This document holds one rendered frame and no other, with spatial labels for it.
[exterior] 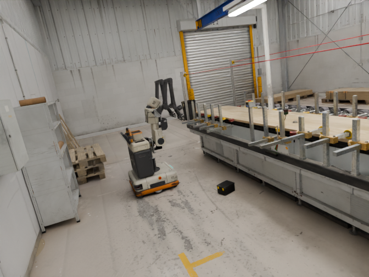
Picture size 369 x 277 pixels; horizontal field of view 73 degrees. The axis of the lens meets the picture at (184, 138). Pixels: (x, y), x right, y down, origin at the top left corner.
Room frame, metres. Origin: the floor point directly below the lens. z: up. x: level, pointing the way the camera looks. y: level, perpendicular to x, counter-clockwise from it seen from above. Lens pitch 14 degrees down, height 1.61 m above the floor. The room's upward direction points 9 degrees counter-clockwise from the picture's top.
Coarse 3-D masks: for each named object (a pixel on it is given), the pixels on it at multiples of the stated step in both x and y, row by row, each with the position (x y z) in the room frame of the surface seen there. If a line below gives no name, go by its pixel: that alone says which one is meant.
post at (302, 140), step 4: (300, 116) 2.19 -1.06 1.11; (300, 120) 2.19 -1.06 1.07; (300, 124) 2.19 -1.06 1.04; (304, 124) 2.19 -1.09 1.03; (300, 128) 2.19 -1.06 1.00; (304, 128) 2.19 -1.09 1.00; (300, 140) 2.19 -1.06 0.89; (304, 140) 2.19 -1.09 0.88; (300, 144) 2.20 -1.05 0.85; (304, 144) 2.19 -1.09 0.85; (300, 148) 2.20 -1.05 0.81; (304, 148) 2.18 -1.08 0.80; (300, 152) 2.20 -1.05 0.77; (304, 152) 2.18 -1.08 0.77; (300, 156) 2.20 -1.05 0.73; (304, 156) 2.18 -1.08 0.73
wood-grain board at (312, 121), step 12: (216, 108) 4.97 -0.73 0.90; (228, 108) 4.73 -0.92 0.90; (240, 108) 4.51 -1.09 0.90; (252, 108) 4.30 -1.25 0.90; (240, 120) 3.48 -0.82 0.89; (276, 120) 3.09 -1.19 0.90; (288, 120) 2.98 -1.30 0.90; (312, 120) 2.80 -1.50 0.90; (336, 120) 2.64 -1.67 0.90; (348, 120) 2.56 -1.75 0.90; (360, 120) 2.49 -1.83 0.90; (336, 132) 2.21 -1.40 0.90; (360, 132) 2.10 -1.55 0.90
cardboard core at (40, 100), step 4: (20, 100) 3.35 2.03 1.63; (24, 100) 3.34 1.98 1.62; (28, 100) 3.35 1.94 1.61; (32, 100) 3.36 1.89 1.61; (36, 100) 3.38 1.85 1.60; (40, 100) 3.39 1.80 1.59; (44, 100) 3.41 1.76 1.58; (20, 104) 3.31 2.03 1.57; (24, 104) 3.33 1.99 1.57; (28, 104) 3.35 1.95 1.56
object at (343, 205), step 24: (216, 120) 4.18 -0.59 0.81; (216, 144) 4.34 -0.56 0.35; (288, 144) 2.63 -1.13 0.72; (336, 144) 2.10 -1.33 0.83; (240, 168) 3.62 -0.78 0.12; (264, 168) 3.12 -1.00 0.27; (360, 168) 1.89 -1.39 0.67; (288, 192) 2.67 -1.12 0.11; (312, 192) 2.39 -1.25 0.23; (336, 192) 2.13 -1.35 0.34; (336, 216) 2.09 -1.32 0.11; (360, 216) 1.91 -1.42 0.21
